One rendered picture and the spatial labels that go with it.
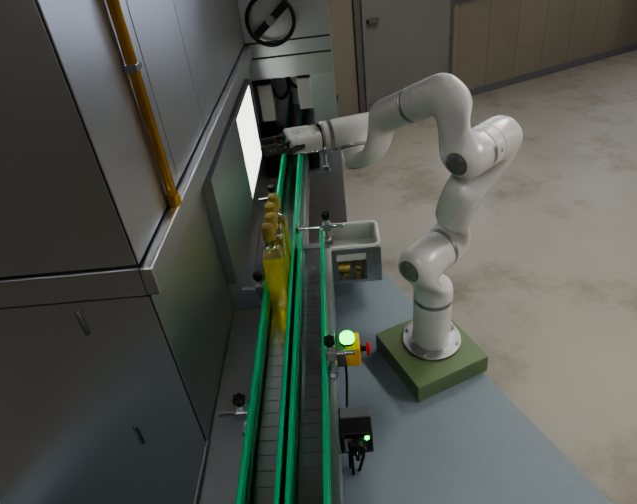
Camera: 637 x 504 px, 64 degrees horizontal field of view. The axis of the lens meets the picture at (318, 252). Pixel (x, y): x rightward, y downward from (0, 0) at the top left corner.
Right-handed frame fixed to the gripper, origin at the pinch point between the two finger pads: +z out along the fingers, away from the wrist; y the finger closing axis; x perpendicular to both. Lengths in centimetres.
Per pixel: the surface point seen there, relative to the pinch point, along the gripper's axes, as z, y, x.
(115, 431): 51, 55, 37
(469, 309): -105, -63, 149
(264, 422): 18, 59, 44
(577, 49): -428, -417, 129
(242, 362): 21, 37, 44
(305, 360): 4, 43, 44
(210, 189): 18.5, 14.9, 2.3
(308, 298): -2.4, 17.7, 44.0
